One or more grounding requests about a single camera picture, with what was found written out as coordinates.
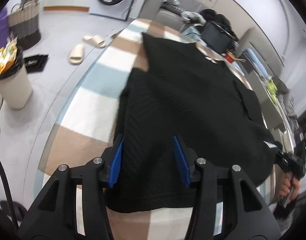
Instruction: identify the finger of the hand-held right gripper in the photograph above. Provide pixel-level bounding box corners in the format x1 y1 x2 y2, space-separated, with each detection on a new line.
274 142 293 172

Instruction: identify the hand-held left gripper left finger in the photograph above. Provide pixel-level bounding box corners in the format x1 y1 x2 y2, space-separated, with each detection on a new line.
17 133 126 240

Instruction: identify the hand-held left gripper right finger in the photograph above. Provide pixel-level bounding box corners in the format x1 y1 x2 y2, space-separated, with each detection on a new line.
173 134 279 240

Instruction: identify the black knit sweater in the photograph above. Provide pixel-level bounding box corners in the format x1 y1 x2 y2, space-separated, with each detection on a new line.
104 32 283 214

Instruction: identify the pile of black clothes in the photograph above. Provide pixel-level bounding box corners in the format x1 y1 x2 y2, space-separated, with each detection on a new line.
200 9 239 53

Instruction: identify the person's right hand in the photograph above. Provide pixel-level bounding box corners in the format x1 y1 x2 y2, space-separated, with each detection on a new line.
278 173 300 201

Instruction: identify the beige side table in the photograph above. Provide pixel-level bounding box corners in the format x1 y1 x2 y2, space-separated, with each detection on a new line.
245 69 288 130

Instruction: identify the checked tablecloth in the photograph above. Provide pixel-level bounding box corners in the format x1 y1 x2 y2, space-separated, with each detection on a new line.
34 17 278 240

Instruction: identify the green plush toy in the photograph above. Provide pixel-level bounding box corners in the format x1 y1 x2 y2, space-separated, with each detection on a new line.
266 79 279 103

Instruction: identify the bed with grey bedding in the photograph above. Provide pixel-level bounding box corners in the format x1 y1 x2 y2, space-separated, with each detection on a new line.
239 27 300 120

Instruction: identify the beige slipper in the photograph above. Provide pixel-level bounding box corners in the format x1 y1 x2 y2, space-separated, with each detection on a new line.
69 43 85 65
82 34 106 48

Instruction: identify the white trash bin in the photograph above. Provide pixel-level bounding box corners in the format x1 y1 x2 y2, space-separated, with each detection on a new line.
0 41 34 110

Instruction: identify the black floor tray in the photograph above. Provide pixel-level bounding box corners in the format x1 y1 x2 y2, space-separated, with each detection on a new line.
23 54 49 74

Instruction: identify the black box appliance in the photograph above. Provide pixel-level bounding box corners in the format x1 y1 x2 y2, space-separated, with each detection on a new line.
201 21 233 54

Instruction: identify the grey sofa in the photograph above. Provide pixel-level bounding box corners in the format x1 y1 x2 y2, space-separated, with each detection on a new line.
153 0 201 35

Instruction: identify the houndstooth cushion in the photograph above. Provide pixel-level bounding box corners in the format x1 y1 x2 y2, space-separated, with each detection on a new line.
164 2 186 15

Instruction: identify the woven laundry basket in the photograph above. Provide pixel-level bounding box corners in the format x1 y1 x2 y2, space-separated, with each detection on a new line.
7 0 42 50

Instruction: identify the purple bag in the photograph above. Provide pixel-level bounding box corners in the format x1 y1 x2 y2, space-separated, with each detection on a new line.
0 7 12 55

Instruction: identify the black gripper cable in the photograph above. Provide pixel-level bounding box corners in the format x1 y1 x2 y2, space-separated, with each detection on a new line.
0 147 19 230

